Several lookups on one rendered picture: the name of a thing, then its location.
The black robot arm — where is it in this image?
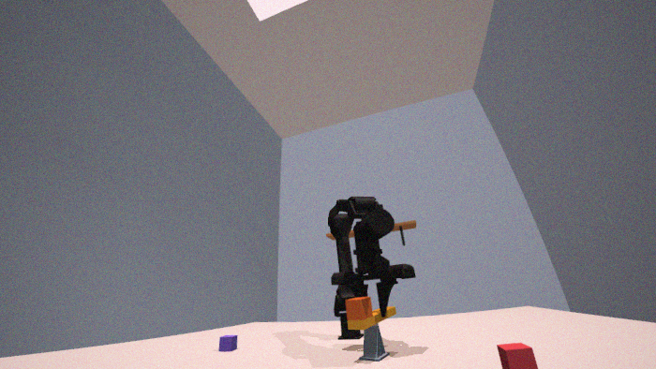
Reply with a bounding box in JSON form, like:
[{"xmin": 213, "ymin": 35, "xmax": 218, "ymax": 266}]
[{"xmin": 328, "ymin": 197, "xmax": 395, "ymax": 340}]

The red block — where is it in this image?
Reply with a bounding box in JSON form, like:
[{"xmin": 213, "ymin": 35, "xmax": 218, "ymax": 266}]
[{"xmin": 497, "ymin": 343, "xmax": 538, "ymax": 369}]

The purple cube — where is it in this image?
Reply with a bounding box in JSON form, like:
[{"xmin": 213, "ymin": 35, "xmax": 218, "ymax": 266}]
[{"xmin": 218, "ymin": 334, "xmax": 238, "ymax": 352}]

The orange bar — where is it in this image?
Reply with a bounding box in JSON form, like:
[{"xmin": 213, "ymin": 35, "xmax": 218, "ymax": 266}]
[{"xmin": 345, "ymin": 296, "xmax": 396, "ymax": 330}]

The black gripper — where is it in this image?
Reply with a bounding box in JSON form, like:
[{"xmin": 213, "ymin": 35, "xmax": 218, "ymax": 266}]
[{"xmin": 331, "ymin": 243, "xmax": 416, "ymax": 317}]

